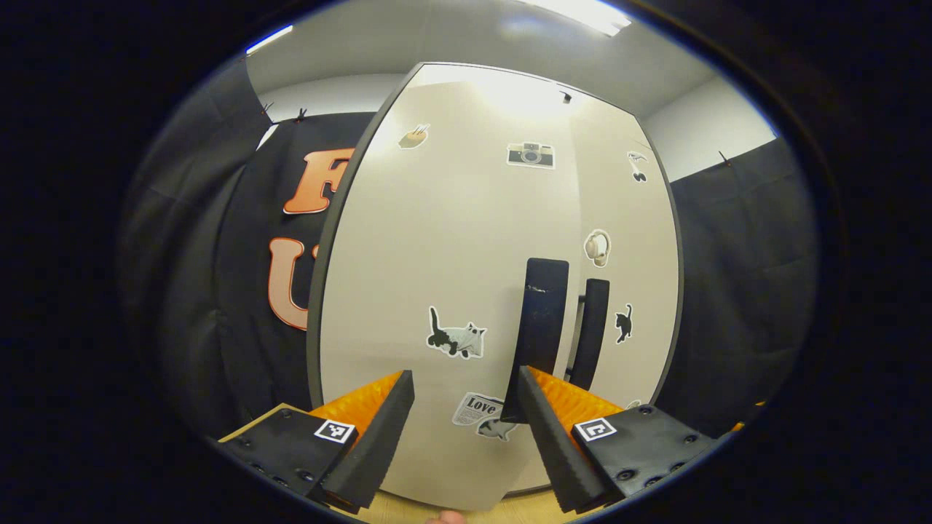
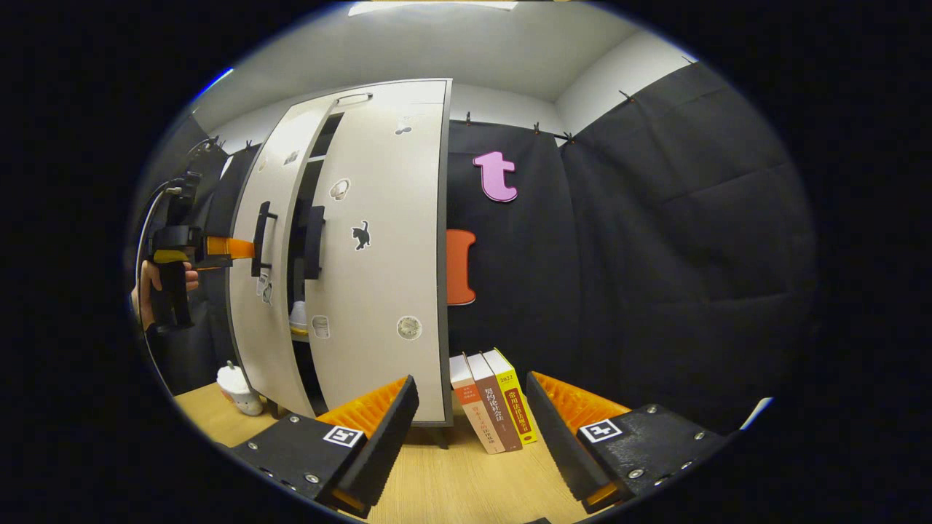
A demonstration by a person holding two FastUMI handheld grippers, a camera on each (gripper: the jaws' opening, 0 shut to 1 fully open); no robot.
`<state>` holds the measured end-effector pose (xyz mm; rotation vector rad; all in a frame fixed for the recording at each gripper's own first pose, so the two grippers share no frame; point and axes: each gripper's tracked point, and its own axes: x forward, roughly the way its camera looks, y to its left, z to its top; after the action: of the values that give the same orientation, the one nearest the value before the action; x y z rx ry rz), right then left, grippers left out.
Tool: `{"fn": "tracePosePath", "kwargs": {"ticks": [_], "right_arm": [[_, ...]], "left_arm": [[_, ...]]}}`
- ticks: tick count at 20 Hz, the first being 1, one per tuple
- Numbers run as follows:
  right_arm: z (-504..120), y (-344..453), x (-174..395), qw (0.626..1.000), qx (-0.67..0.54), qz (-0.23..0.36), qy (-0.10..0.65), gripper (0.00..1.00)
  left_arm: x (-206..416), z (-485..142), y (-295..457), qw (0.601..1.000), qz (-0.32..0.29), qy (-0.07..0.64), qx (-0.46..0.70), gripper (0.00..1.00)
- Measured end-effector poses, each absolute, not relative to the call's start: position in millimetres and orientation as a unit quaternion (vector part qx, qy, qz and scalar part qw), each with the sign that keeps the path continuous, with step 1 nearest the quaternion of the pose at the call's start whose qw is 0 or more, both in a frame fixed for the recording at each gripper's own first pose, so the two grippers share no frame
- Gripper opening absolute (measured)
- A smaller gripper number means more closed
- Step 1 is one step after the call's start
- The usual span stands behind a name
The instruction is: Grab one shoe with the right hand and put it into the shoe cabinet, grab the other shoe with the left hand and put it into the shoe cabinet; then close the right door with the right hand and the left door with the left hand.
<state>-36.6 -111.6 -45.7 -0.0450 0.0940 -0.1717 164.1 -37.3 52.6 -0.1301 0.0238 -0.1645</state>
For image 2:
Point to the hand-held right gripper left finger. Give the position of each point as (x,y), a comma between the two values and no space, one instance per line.
(382,444)

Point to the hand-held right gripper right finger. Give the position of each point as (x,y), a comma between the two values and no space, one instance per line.
(561,451)

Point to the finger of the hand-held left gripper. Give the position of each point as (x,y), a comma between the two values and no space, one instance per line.
(229,247)

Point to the white door with phone sticker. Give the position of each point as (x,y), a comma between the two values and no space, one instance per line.
(251,349)

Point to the white canvas shoe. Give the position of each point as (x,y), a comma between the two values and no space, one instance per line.
(299,316)

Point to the white door with cat sticker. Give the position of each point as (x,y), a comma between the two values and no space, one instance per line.
(393,276)

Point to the white shoe cabinet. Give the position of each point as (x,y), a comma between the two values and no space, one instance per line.
(408,91)

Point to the yellow book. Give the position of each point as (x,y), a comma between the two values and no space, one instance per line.
(515,400)

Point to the brown book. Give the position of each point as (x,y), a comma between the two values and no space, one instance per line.
(495,407)

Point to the orange and white book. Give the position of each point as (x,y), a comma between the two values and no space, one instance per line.
(473,407)

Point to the small white container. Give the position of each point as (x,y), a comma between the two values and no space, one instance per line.
(239,389)

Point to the ceiling light panel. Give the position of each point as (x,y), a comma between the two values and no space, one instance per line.
(429,6)

